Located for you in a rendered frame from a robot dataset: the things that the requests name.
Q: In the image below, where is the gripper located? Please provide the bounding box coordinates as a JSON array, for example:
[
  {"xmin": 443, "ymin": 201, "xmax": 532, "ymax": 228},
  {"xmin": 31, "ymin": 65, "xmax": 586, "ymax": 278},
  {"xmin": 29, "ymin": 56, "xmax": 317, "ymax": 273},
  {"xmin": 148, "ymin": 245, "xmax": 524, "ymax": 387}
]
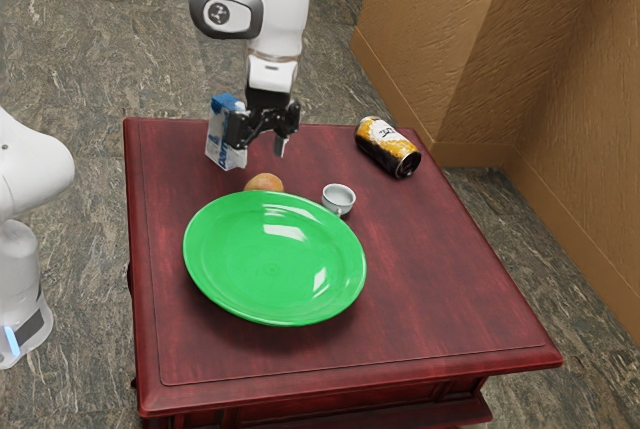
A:
[{"xmin": 225, "ymin": 85, "xmax": 302, "ymax": 159}]

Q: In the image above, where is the orange and black can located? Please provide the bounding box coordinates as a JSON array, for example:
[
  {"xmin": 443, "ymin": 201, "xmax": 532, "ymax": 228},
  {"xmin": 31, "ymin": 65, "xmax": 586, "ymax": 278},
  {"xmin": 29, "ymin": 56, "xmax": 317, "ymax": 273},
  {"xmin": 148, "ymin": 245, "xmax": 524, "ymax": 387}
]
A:
[{"xmin": 353, "ymin": 115, "xmax": 423, "ymax": 181}]

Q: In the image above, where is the small white cup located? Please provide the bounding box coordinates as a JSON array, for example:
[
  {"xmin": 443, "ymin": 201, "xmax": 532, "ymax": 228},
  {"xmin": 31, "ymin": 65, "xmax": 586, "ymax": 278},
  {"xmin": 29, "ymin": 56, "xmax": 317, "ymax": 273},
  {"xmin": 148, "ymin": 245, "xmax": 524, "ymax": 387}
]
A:
[{"xmin": 320, "ymin": 182, "xmax": 358, "ymax": 219}]

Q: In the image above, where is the brown round fruit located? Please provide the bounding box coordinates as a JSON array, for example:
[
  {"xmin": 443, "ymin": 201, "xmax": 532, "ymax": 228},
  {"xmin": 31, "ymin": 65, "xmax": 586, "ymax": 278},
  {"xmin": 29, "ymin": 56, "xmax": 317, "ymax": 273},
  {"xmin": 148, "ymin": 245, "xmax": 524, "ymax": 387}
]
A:
[{"xmin": 243, "ymin": 172, "xmax": 285, "ymax": 194}]

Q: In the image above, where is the white and blue carton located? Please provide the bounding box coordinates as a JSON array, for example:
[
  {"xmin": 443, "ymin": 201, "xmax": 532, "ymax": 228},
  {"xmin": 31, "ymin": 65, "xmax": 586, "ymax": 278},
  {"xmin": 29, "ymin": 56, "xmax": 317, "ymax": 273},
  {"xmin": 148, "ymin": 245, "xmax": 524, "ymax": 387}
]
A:
[{"xmin": 203, "ymin": 92, "xmax": 249, "ymax": 172}]

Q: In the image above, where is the green plate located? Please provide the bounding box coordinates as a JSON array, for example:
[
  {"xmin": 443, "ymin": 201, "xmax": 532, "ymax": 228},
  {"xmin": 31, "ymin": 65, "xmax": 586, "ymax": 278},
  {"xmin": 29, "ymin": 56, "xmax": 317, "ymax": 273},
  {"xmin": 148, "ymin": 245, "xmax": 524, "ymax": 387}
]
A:
[{"xmin": 181, "ymin": 190, "xmax": 368, "ymax": 328}]

